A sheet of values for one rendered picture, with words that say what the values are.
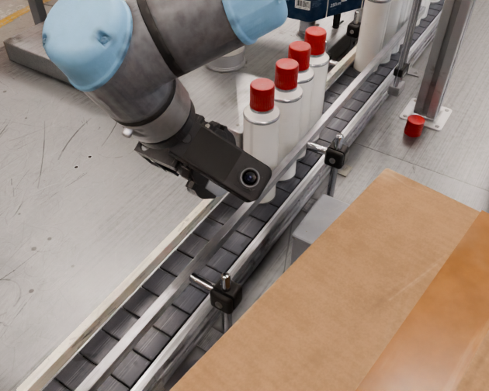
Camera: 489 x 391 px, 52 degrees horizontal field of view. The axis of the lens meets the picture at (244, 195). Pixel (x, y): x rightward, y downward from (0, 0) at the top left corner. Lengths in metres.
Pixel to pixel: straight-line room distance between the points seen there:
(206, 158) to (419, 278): 0.26
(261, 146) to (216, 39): 0.31
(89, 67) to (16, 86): 0.85
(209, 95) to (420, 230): 0.67
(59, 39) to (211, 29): 0.12
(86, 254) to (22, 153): 0.30
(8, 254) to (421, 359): 0.66
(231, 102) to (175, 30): 0.60
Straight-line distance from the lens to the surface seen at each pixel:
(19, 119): 1.15
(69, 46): 0.42
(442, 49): 1.05
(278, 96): 0.73
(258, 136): 0.70
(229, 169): 0.55
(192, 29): 0.42
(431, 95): 1.09
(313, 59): 0.82
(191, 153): 0.55
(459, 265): 0.44
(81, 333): 0.64
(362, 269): 0.42
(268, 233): 0.76
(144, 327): 0.57
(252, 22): 0.43
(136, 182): 0.92
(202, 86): 1.06
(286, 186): 0.82
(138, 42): 0.42
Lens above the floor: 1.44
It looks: 44 degrees down
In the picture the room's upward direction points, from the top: straight up
